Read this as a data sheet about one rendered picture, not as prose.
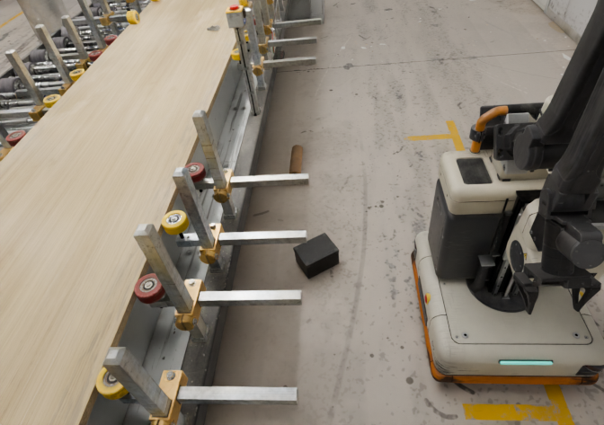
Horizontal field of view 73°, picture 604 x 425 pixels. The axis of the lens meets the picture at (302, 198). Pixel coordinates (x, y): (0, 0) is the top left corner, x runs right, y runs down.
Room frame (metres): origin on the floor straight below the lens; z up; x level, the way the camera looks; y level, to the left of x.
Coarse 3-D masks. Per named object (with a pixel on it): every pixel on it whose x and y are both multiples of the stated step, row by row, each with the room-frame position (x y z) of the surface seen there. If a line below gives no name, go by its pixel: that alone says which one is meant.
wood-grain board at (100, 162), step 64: (192, 0) 3.22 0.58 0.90; (128, 64) 2.23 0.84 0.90; (192, 64) 2.11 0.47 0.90; (64, 128) 1.62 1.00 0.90; (128, 128) 1.55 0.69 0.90; (192, 128) 1.47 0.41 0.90; (0, 192) 1.22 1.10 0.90; (64, 192) 1.17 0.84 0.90; (128, 192) 1.11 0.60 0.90; (0, 256) 0.89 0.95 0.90; (64, 256) 0.85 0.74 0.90; (128, 256) 0.82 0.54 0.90; (0, 320) 0.65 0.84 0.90; (64, 320) 0.62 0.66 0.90; (0, 384) 0.47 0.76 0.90; (64, 384) 0.45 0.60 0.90
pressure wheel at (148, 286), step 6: (144, 276) 0.73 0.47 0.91; (150, 276) 0.72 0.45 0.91; (138, 282) 0.71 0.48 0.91; (144, 282) 0.71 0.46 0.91; (150, 282) 0.70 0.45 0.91; (156, 282) 0.70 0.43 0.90; (138, 288) 0.69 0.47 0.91; (144, 288) 0.69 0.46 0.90; (150, 288) 0.68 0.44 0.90; (156, 288) 0.68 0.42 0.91; (162, 288) 0.68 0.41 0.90; (138, 294) 0.67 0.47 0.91; (144, 294) 0.67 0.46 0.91; (150, 294) 0.66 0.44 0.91; (156, 294) 0.67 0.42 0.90; (162, 294) 0.68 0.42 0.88; (144, 300) 0.66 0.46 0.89; (150, 300) 0.66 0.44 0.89; (156, 300) 0.66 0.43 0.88
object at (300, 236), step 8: (248, 232) 0.92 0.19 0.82; (256, 232) 0.92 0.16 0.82; (264, 232) 0.91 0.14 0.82; (272, 232) 0.91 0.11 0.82; (280, 232) 0.90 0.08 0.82; (288, 232) 0.90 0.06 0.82; (296, 232) 0.89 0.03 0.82; (304, 232) 0.89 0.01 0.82; (176, 240) 0.93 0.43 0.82; (184, 240) 0.93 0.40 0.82; (192, 240) 0.92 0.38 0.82; (224, 240) 0.91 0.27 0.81; (232, 240) 0.90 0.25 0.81; (240, 240) 0.90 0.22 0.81; (248, 240) 0.90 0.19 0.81; (256, 240) 0.89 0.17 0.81; (264, 240) 0.89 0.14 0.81; (272, 240) 0.88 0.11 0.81; (280, 240) 0.88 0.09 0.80; (288, 240) 0.88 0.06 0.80; (296, 240) 0.87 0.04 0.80; (304, 240) 0.87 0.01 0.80
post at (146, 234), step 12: (144, 228) 0.64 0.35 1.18; (144, 240) 0.62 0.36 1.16; (156, 240) 0.64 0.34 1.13; (144, 252) 0.63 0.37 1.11; (156, 252) 0.62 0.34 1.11; (156, 264) 0.62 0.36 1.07; (168, 264) 0.64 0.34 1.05; (156, 276) 0.63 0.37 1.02; (168, 276) 0.62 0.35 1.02; (180, 276) 0.66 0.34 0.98; (168, 288) 0.63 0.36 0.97; (180, 288) 0.63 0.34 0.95; (180, 300) 0.62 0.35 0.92; (192, 300) 0.66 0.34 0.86; (180, 312) 0.63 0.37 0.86; (204, 324) 0.65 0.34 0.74; (192, 336) 0.63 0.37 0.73; (204, 336) 0.63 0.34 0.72
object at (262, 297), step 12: (168, 300) 0.68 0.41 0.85; (204, 300) 0.66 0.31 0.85; (216, 300) 0.66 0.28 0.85; (228, 300) 0.65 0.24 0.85; (240, 300) 0.64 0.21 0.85; (252, 300) 0.64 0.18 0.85; (264, 300) 0.64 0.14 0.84; (276, 300) 0.63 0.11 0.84; (288, 300) 0.63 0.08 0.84; (300, 300) 0.62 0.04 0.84
